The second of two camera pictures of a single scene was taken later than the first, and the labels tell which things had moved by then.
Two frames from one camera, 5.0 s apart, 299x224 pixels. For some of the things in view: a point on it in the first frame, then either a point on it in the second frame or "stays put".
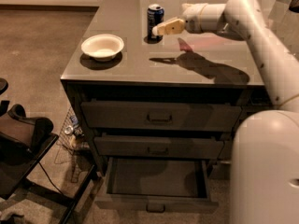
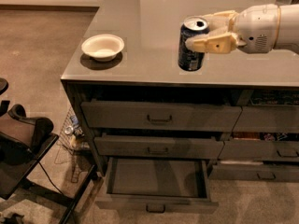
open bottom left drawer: (158, 184) stays put
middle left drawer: (160, 147) stays put
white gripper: (193, 19) -> (256, 28)
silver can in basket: (68, 130) stays put
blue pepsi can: (155, 16) -> (187, 59)
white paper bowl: (103, 47) stays put
